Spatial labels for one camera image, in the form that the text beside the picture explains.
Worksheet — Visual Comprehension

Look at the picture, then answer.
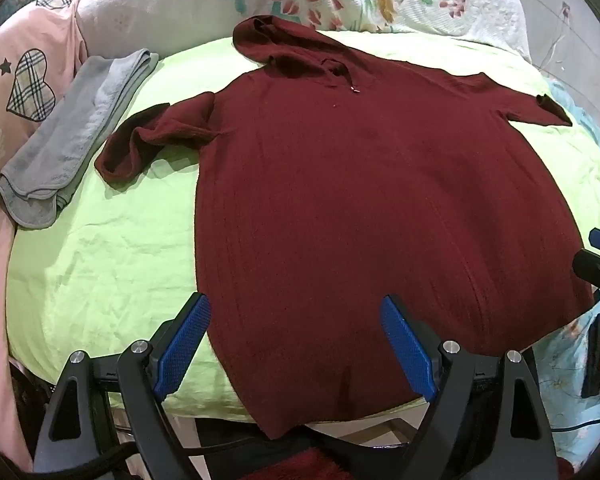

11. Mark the pink heart print quilt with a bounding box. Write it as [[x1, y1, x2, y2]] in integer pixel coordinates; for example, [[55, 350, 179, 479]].
[[0, 0, 88, 471]]

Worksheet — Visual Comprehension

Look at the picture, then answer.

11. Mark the light green bed sheet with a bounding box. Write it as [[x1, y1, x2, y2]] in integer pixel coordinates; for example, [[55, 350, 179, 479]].
[[5, 30, 600, 423]]

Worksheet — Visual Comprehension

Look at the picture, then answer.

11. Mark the black flat object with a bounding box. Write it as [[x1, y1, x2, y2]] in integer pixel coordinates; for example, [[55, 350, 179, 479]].
[[581, 311, 600, 400]]

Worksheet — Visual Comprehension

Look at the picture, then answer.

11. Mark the light blue floral sheet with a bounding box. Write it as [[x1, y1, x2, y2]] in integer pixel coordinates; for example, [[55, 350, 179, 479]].
[[527, 72, 600, 461]]

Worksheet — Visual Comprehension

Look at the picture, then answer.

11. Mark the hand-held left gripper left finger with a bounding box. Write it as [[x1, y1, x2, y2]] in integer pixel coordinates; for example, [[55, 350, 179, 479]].
[[32, 292, 213, 480]]

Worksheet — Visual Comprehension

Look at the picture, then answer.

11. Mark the black cable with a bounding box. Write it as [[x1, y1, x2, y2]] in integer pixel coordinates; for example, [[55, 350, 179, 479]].
[[550, 407, 600, 435]]

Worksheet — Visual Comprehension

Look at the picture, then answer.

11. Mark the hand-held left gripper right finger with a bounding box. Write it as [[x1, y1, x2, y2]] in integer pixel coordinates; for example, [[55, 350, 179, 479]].
[[379, 294, 560, 480]]

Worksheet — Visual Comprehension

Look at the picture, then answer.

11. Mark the folded grey towel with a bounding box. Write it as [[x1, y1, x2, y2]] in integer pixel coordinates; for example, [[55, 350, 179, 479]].
[[0, 48, 161, 231]]

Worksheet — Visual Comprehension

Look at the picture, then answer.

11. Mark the maroon hooded sweater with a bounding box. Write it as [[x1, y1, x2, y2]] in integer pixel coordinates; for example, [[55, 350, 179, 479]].
[[95, 16, 596, 440]]

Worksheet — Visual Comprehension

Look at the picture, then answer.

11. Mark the maroon fuzzy cloth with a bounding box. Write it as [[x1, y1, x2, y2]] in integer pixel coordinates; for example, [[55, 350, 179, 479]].
[[260, 446, 363, 480]]

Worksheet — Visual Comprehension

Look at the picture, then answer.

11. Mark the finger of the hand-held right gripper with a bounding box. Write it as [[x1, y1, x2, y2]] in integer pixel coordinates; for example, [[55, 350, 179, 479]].
[[571, 227, 600, 307]]

